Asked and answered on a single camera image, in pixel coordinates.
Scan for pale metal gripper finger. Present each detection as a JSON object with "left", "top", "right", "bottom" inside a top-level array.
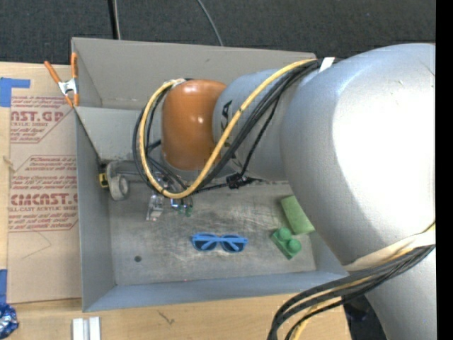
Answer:
[{"left": 145, "top": 193, "right": 166, "bottom": 222}]

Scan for grey metal bin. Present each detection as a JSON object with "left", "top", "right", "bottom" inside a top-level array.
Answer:
[{"left": 70, "top": 36, "right": 351, "bottom": 313}]

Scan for blue sunglasses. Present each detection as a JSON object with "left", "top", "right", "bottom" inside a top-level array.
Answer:
[{"left": 190, "top": 232, "right": 249, "bottom": 254}]

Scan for brown cardboard board, red print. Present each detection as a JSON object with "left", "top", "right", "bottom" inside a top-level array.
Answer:
[{"left": 0, "top": 61, "right": 84, "bottom": 305}]

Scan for green sponge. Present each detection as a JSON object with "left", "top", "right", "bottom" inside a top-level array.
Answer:
[{"left": 280, "top": 195, "right": 316, "bottom": 236}]

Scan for green toy brick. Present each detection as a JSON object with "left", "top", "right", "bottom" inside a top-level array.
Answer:
[{"left": 270, "top": 226, "right": 303, "bottom": 261}]

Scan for blue crinkled packet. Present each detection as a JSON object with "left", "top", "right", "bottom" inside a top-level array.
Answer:
[{"left": 0, "top": 302, "right": 20, "bottom": 337}]

